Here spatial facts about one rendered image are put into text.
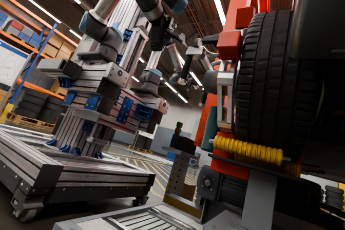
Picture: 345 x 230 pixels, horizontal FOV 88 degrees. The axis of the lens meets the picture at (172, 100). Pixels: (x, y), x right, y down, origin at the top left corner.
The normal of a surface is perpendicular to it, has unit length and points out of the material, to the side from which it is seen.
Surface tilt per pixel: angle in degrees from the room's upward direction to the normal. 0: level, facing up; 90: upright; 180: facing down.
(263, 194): 90
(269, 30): 80
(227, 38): 90
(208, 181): 90
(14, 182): 90
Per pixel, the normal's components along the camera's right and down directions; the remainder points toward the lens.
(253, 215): -0.43, -0.37
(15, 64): 0.84, 0.10
